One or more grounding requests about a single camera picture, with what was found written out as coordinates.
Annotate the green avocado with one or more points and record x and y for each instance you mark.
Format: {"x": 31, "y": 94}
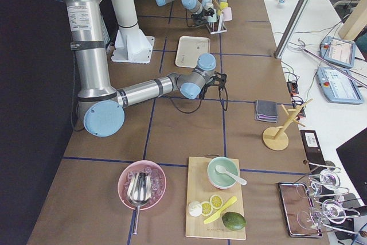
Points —
{"x": 234, "y": 221}

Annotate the black box with label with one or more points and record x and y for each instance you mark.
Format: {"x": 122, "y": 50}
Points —
{"x": 312, "y": 147}

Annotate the wine glass rack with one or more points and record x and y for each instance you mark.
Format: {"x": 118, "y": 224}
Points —
{"x": 324, "y": 184}

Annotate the teach pendant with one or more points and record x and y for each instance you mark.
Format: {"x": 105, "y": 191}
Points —
{"x": 338, "y": 88}
{"x": 338, "y": 51}

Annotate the cream rectangular tray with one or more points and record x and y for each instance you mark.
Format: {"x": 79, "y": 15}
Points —
{"x": 189, "y": 49}

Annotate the metal ice scoop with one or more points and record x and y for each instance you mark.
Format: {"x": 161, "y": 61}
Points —
{"x": 138, "y": 194}

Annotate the electronics board with wires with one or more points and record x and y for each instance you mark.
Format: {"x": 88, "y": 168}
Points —
{"x": 292, "y": 85}

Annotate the white plastic spoon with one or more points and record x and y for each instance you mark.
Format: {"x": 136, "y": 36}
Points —
{"x": 223, "y": 170}

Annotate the white cup drying rack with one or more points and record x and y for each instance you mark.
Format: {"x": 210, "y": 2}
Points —
{"x": 219, "y": 25}

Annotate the wooden mug tree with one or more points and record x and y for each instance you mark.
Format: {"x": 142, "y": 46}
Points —
{"x": 275, "y": 138}

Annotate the green plastic cup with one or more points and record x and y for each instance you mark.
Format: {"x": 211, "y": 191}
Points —
{"x": 212, "y": 18}

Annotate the reacher grabber tool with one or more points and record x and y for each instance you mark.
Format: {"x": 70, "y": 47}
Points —
{"x": 302, "y": 47}

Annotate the yellow plastic knife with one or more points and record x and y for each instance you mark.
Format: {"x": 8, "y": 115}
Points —
{"x": 217, "y": 214}

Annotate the lemon slice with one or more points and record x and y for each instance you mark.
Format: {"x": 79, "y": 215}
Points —
{"x": 207, "y": 208}
{"x": 216, "y": 201}

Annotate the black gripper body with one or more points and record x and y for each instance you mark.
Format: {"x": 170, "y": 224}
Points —
{"x": 208, "y": 13}
{"x": 202, "y": 92}

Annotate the wooden cutting board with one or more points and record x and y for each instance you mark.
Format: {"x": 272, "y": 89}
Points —
{"x": 210, "y": 195}

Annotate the beige plastic cup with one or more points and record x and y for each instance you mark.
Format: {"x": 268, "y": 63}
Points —
{"x": 209, "y": 6}

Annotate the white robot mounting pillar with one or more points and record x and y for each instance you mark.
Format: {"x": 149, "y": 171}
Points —
{"x": 131, "y": 44}

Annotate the white garlic bulb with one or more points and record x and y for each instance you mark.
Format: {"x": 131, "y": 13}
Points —
{"x": 195, "y": 209}

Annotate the black monitor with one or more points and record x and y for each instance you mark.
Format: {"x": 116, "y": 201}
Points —
{"x": 352, "y": 154}

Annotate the yellow plastic cup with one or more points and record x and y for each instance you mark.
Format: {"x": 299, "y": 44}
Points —
{"x": 221, "y": 7}

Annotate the black metal tray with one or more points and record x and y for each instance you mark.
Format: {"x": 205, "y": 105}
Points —
{"x": 295, "y": 203}

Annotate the upper teach pendant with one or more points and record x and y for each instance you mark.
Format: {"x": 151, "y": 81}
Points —
{"x": 338, "y": 51}

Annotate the pink plastic cup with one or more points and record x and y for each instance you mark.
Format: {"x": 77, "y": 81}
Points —
{"x": 227, "y": 14}

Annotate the lower teach pendant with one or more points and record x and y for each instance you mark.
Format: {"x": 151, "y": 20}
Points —
{"x": 338, "y": 88}

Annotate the aluminium frame post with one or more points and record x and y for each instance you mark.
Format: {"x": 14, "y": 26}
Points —
{"x": 290, "y": 29}

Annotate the light blue plastic cup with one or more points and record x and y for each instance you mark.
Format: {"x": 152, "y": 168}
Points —
{"x": 204, "y": 2}

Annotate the folded grey cloth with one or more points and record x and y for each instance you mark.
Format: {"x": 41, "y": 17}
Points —
{"x": 266, "y": 111}

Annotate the mint green bowl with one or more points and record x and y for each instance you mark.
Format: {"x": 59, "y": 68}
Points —
{"x": 222, "y": 180}

